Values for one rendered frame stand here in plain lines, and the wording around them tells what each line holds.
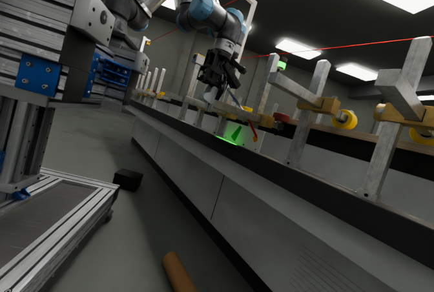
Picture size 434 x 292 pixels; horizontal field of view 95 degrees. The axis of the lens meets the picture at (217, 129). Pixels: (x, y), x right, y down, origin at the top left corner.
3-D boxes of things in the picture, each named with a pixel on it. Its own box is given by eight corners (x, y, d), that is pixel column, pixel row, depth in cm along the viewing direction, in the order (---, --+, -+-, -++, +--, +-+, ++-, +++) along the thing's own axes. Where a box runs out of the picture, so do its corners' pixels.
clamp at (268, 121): (264, 126, 86) (268, 115, 86) (243, 121, 97) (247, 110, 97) (272, 128, 90) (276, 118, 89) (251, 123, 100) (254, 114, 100)
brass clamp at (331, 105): (329, 112, 65) (334, 97, 65) (294, 106, 76) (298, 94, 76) (337, 116, 69) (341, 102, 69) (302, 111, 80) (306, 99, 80)
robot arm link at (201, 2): (180, 19, 68) (205, 35, 75) (196, 11, 60) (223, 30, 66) (186, -3, 68) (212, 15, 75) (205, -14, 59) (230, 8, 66)
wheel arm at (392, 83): (397, 86, 33) (404, 65, 32) (371, 86, 36) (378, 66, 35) (434, 138, 62) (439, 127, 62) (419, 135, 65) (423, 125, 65)
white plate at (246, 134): (258, 153, 86) (264, 131, 85) (222, 138, 107) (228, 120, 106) (258, 153, 86) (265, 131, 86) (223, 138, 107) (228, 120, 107)
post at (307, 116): (286, 185, 74) (327, 58, 71) (279, 181, 76) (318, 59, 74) (292, 185, 76) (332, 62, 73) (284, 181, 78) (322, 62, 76)
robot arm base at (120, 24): (86, 22, 90) (92, 0, 89) (101, 35, 105) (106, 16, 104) (120, 33, 92) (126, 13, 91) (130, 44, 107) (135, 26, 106)
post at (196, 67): (179, 119, 153) (196, 62, 151) (177, 118, 157) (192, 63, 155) (185, 121, 156) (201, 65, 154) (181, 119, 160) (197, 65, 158)
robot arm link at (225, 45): (227, 48, 78) (240, 46, 71) (223, 60, 78) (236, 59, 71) (211, 39, 73) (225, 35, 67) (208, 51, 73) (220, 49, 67)
